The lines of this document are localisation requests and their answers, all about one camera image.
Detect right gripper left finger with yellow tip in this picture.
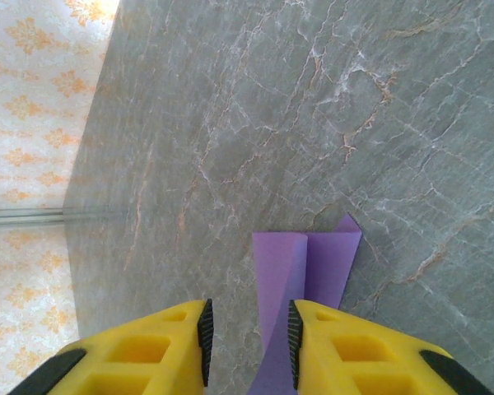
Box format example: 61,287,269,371
7,298,214,395

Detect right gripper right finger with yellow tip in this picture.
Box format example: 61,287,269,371
287,299,494,395

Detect aluminium corner post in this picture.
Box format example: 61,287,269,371
0,207,67,228

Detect purple paper sheet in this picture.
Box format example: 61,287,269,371
246,212,363,395

